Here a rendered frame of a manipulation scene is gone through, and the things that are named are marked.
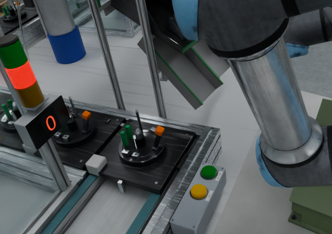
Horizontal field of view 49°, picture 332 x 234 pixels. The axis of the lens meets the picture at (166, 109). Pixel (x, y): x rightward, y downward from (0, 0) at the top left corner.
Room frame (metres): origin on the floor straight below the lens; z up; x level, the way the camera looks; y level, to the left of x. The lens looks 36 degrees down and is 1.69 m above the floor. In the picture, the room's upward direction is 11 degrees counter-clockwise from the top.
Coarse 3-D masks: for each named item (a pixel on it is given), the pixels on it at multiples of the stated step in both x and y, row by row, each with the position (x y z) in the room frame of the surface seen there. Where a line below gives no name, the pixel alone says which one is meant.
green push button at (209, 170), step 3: (207, 165) 0.69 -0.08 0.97; (210, 165) 0.69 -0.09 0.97; (204, 168) 0.68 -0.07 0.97; (207, 168) 0.68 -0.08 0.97; (210, 168) 0.68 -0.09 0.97; (213, 168) 0.68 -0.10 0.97; (201, 171) 0.67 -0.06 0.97; (204, 171) 0.67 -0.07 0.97; (207, 171) 0.67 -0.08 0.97; (210, 171) 0.67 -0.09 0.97; (213, 171) 0.66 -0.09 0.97; (204, 174) 0.66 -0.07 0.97; (207, 174) 0.66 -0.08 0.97; (210, 174) 0.66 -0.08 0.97; (213, 174) 0.66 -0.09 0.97; (207, 177) 0.65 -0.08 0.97; (210, 177) 0.65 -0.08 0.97
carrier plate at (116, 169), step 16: (144, 128) 0.90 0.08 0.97; (176, 128) 0.87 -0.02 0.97; (112, 144) 0.85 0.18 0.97; (176, 144) 0.80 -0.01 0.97; (112, 160) 0.78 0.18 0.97; (160, 160) 0.74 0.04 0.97; (176, 160) 0.73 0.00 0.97; (112, 176) 0.72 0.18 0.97; (128, 176) 0.71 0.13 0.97; (144, 176) 0.69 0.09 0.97; (160, 176) 0.68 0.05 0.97; (160, 192) 0.64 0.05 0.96
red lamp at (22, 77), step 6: (24, 66) 0.69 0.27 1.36; (30, 66) 0.71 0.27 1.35; (6, 72) 0.70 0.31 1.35; (12, 72) 0.68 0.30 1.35; (18, 72) 0.68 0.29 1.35; (24, 72) 0.69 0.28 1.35; (30, 72) 0.70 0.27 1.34; (12, 78) 0.68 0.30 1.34; (18, 78) 0.68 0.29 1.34; (24, 78) 0.68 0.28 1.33; (30, 78) 0.69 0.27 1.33; (12, 84) 0.69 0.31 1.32; (18, 84) 0.68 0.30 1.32; (24, 84) 0.68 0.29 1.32; (30, 84) 0.69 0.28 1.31
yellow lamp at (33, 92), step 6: (36, 84) 0.70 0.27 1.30; (18, 90) 0.68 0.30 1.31; (24, 90) 0.68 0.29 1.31; (30, 90) 0.69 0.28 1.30; (36, 90) 0.69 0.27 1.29; (18, 96) 0.69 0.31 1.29; (24, 96) 0.68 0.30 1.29; (30, 96) 0.68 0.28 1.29; (36, 96) 0.69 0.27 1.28; (42, 96) 0.71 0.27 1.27; (24, 102) 0.68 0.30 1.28; (30, 102) 0.68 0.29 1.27; (36, 102) 0.69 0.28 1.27
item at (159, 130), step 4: (152, 128) 0.77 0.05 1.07; (156, 128) 0.76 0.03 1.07; (160, 128) 0.76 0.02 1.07; (164, 128) 0.76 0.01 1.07; (156, 132) 0.76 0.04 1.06; (160, 132) 0.75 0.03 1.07; (156, 136) 0.76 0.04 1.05; (160, 136) 0.76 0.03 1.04; (156, 140) 0.76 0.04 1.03; (156, 144) 0.76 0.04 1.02
